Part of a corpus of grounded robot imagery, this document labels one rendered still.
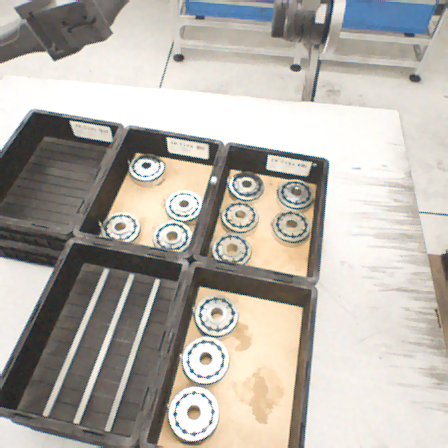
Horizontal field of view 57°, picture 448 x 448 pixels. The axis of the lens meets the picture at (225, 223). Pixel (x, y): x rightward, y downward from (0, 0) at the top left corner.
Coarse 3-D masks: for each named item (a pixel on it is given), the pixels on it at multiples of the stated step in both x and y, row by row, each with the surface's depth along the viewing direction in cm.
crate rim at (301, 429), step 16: (192, 272) 95; (224, 272) 95; (240, 272) 95; (256, 272) 95; (304, 288) 94; (176, 320) 88; (160, 368) 83; (304, 368) 84; (160, 384) 81; (304, 384) 82; (304, 400) 80; (304, 416) 78; (144, 432) 76; (304, 432) 77
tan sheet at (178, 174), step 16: (176, 160) 127; (128, 176) 123; (176, 176) 124; (192, 176) 124; (208, 176) 124; (128, 192) 120; (144, 192) 120; (160, 192) 120; (176, 192) 121; (112, 208) 117; (128, 208) 117; (144, 208) 117; (160, 208) 117; (144, 224) 114; (160, 224) 114; (144, 240) 111
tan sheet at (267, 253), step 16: (272, 192) 121; (256, 208) 118; (272, 208) 118; (256, 240) 112; (272, 240) 112; (208, 256) 109; (256, 256) 109; (272, 256) 109; (288, 256) 109; (304, 256) 110; (288, 272) 107; (304, 272) 107
